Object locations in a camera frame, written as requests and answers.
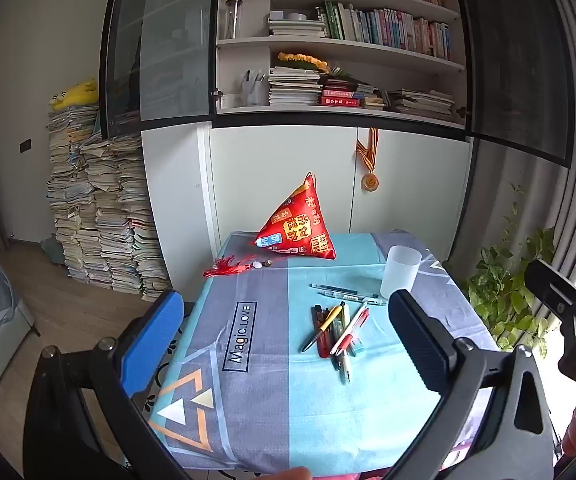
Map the tall pile of stacked papers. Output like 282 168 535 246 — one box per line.
45 105 173 303

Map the yellow black pen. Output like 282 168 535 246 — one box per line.
301 303 345 354

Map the white pen holder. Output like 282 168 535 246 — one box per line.
240 70 267 107

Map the yellow flower garland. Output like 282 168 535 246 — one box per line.
277 51 329 73

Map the white pen with beige grip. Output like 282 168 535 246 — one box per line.
339 304 353 384

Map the stack of white books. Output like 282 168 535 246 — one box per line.
268 10 327 38

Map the yellow plush toy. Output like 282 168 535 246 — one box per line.
48 77 100 111

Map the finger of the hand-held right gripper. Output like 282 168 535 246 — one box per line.
524 259 576 328

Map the clear pen with green clip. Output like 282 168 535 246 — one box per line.
327 293 389 307

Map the stack of red books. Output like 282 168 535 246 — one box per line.
319 74 363 108

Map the capped clear blue pen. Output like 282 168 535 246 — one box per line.
310 283 369 297

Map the stack of thin booklets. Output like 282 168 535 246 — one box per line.
268 66 323 107

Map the glass cabinet door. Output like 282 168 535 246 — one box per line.
450 0 576 168
99 0 219 140

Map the white bookcase cabinet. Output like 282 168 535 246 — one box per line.
140 0 473 291

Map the printed teal grey tablecloth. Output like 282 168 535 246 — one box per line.
147 230 501 478

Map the red pyramid pillow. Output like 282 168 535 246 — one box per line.
254 172 337 262

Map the frosted plastic cup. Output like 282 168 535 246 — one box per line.
379 245 423 306

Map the gold medal with striped ribbon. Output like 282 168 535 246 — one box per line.
355 127 381 192

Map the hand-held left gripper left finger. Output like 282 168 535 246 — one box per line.
24 289 195 480

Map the red white pen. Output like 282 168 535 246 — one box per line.
329 307 371 357

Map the clear glass jar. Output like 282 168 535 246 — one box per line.
224 0 243 40

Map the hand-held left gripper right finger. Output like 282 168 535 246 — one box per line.
388 289 556 480

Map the red tassel charm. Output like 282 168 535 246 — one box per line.
203 255 275 279

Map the pile of worn booklets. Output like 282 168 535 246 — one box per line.
387 89 456 122

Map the green leafy plant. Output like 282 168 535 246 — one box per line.
460 185 563 361

